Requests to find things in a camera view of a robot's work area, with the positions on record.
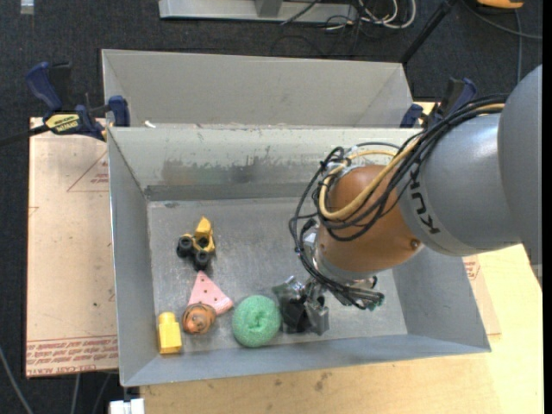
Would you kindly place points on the brown toy head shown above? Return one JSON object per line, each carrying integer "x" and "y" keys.
{"x": 198, "y": 318}

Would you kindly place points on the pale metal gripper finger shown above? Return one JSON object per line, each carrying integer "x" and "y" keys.
{"x": 319, "y": 317}
{"x": 285, "y": 289}

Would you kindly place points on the green round scrub sponge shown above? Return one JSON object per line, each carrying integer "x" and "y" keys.
{"x": 256, "y": 321}

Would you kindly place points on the pink triangular sponge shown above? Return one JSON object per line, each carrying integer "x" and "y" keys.
{"x": 207, "y": 293}

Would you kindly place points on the grey metal bin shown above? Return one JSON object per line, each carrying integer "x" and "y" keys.
{"x": 259, "y": 102}

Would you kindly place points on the yellow plastic block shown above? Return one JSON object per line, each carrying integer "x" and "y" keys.
{"x": 169, "y": 334}

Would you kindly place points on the yellow toy truck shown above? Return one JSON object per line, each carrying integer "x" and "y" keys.
{"x": 202, "y": 240}

